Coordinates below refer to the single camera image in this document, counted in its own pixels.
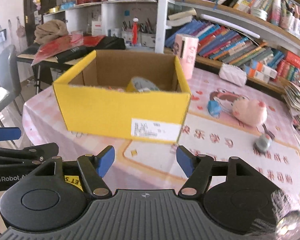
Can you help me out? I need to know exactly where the small blue toy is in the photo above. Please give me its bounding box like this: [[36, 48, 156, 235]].
[[207, 100, 222, 117]]

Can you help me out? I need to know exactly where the wooden bookshelf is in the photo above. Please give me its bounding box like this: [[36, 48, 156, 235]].
[[165, 0, 300, 93]]

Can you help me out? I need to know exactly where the red plastic bag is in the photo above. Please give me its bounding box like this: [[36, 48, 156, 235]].
[[31, 33, 85, 67]]

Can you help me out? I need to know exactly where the grey purple toy car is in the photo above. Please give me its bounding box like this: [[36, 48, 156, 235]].
[[254, 133, 273, 153]]

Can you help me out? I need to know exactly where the pink plush pig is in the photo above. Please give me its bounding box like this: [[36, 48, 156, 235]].
[[232, 99, 268, 127]]

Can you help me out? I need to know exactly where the beige folded cloth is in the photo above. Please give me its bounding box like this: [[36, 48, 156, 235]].
[[34, 20, 69, 45]]

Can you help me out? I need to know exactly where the black electronic keyboard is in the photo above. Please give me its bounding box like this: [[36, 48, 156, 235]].
[[17, 34, 126, 65]]

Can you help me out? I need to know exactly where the pink cylindrical box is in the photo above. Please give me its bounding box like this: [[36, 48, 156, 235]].
[[173, 34, 199, 80]]

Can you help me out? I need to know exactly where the white shelf unit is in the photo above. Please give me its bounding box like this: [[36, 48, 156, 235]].
[[43, 0, 168, 53]]

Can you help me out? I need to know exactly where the white pen holder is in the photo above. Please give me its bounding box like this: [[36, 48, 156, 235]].
[[141, 33, 155, 48]]

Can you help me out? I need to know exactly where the pink checked tablecloth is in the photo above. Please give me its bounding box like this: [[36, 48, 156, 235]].
[[23, 69, 300, 211]]

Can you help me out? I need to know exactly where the red tassel ornament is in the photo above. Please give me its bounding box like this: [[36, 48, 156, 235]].
[[132, 17, 139, 45]]

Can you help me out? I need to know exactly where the stack of magazines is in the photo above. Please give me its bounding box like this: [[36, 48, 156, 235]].
[[283, 82, 300, 140]]

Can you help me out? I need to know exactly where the yellow cardboard box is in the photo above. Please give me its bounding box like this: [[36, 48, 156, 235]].
[[53, 50, 192, 143]]

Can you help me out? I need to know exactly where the grey chair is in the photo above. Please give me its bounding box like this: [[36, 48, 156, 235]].
[[0, 44, 25, 128]]

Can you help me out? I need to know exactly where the black long box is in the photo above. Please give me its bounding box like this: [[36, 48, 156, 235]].
[[55, 46, 87, 63]]

